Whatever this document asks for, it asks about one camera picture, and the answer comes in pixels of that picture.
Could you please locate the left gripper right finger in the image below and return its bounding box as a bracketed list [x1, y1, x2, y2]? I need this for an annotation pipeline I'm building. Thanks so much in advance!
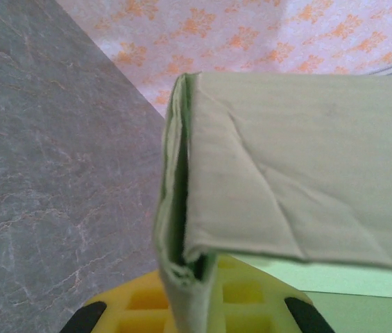
[205, 255, 337, 333]

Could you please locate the light green paper box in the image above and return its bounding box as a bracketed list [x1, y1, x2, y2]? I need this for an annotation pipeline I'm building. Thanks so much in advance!
[152, 71, 392, 333]

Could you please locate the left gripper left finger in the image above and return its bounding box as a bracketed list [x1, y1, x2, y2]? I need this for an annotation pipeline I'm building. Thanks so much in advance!
[60, 270, 179, 333]

